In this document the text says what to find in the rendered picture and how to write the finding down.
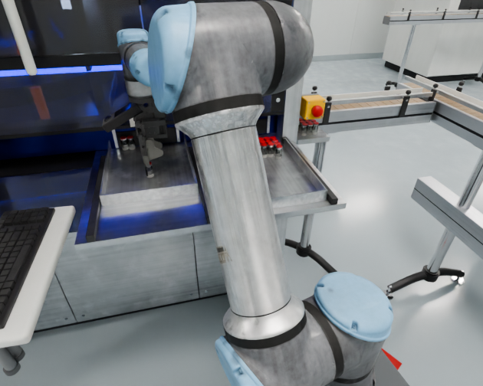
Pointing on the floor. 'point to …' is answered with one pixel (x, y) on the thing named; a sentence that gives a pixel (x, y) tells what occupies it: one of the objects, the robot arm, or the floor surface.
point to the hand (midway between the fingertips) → (146, 161)
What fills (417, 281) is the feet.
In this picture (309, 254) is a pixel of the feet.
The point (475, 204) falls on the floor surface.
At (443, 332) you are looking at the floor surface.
